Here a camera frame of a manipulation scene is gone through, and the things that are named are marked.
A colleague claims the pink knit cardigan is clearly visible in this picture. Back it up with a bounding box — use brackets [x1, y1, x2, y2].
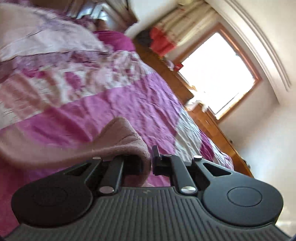
[1, 117, 151, 186]

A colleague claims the dark clothes pile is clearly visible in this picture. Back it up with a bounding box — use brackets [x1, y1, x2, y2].
[135, 29, 152, 47]

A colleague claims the wooden window cabinet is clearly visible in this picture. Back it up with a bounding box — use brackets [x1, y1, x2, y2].
[133, 40, 253, 177]

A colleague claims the magenta floral bed quilt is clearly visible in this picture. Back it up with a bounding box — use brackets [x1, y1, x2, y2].
[1, 50, 234, 236]

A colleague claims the bright window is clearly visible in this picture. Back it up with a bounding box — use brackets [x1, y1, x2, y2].
[174, 23, 262, 121]

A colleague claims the lilac ruffled pillow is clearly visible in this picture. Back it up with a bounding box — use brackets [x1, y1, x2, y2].
[1, 3, 109, 82]

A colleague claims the magenta pillow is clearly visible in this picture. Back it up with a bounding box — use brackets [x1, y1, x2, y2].
[93, 30, 136, 51]

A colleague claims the red and cream curtain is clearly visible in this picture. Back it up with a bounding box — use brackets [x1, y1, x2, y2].
[149, 1, 218, 57]

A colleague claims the dark wooden headboard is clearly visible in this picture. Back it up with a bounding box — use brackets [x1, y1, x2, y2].
[31, 0, 138, 32]

